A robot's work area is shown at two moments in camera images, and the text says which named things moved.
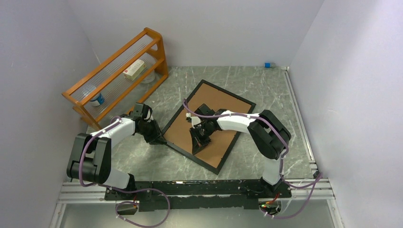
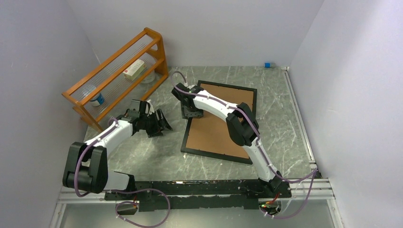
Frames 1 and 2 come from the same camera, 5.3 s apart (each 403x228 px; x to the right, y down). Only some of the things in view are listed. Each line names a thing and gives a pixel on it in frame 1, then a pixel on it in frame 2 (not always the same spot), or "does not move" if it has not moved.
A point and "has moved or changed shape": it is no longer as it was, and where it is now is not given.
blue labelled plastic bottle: x=98 y=100 does not move
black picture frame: x=214 y=169 has moved or changed shape
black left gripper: x=156 y=137 -> x=159 y=125
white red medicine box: x=131 y=72 does not move
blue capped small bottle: x=267 y=65 does not move
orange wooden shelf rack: x=119 y=83 does not move
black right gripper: x=198 y=142 -> x=186 y=114
